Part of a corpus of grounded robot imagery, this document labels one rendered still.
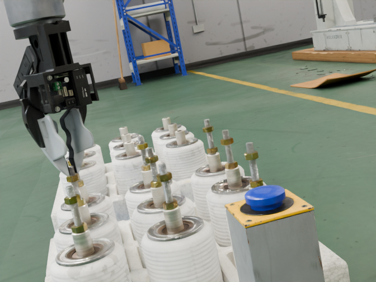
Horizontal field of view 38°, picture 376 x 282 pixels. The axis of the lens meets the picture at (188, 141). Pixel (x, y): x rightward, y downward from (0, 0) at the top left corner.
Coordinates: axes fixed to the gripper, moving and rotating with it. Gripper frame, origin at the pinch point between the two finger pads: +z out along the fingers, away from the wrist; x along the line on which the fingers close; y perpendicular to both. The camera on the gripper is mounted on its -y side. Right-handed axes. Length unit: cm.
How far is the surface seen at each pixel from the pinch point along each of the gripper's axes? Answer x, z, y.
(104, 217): 2.6, 8.9, 2.1
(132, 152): 28.9, 8.4, -30.3
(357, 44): 345, 21, -185
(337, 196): 78, 34, -15
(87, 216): 0.1, 7.9, 1.7
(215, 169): 25.5, 8.7, 1.6
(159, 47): 349, -4, -459
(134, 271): 2.5, 16.3, 7.6
